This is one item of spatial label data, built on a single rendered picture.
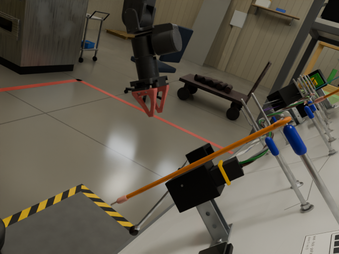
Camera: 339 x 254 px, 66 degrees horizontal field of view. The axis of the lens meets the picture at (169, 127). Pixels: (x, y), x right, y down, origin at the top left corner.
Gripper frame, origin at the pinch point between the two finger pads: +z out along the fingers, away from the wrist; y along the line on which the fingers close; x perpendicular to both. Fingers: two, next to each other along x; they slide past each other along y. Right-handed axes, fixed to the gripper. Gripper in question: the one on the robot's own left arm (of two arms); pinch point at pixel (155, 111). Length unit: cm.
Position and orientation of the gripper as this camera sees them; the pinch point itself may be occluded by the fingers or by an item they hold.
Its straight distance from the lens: 72.0
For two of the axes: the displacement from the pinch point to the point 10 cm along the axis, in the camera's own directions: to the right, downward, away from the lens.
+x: -9.0, 0.7, 4.3
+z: 1.7, 9.7, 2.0
